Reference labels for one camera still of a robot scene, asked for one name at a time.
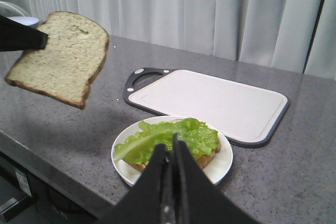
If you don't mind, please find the white cutting board dark rim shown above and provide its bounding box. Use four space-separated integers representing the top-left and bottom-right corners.
123 68 289 148

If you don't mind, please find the bread slice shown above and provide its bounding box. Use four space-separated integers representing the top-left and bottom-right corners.
5 11 110 110
129 119 221 172

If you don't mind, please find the black appliance under counter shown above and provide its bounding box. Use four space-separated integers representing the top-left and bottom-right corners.
1 153 97 223

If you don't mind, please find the grey curtain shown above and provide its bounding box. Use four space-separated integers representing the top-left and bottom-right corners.
2 0 335 79

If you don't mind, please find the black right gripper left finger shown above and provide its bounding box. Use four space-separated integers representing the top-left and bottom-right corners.
98 144 171 224

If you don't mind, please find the white round plate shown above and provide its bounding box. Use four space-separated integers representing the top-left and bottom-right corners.
111 115 233 187

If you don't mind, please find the green lettuce leaf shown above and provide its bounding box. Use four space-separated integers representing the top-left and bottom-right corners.
113 118 220 165

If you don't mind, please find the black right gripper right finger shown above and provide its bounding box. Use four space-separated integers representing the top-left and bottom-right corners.
172 134 258 223

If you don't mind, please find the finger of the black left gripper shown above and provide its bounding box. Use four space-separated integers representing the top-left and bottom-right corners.
1 15 48 51

